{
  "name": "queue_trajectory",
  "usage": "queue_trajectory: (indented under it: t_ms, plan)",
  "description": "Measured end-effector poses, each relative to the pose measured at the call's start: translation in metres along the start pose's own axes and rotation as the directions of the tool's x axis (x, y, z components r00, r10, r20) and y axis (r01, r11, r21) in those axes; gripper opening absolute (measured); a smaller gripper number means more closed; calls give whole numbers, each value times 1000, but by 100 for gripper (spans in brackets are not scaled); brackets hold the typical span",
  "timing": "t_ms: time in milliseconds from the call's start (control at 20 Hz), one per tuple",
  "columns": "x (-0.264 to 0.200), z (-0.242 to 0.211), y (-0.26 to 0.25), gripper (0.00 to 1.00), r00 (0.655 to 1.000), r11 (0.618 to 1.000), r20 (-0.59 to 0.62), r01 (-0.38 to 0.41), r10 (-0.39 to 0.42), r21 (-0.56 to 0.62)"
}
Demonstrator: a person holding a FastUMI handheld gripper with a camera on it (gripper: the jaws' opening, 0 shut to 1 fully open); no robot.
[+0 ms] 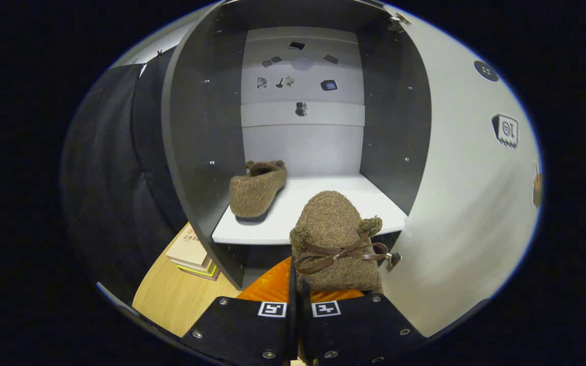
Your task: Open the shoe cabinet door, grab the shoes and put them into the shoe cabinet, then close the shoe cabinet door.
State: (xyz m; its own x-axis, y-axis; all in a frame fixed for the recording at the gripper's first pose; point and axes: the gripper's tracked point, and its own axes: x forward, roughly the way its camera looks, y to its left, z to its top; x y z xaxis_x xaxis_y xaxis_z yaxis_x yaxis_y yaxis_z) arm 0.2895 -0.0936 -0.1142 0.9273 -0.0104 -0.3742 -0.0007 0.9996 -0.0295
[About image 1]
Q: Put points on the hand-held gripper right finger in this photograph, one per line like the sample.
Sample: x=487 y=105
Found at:
x=307 y=330

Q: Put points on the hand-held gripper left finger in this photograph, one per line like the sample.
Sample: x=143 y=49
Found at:
x=292 y=330

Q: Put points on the brown fuzzy shoe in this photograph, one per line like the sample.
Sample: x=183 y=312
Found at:
x=331 y=218
x=255 y=193

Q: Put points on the grey shoe cabinet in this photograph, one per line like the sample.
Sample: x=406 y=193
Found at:
x=196 y=127

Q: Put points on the white cabinet shelf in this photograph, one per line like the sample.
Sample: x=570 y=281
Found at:
x=374 y=203

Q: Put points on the yellow edged book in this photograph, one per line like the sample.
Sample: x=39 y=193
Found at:
x=204 y=272

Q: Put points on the beige orange cover book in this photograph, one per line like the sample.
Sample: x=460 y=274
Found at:
x=188 y=246

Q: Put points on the black backdrop cloth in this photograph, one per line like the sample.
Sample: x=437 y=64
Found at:
x=105 y=178

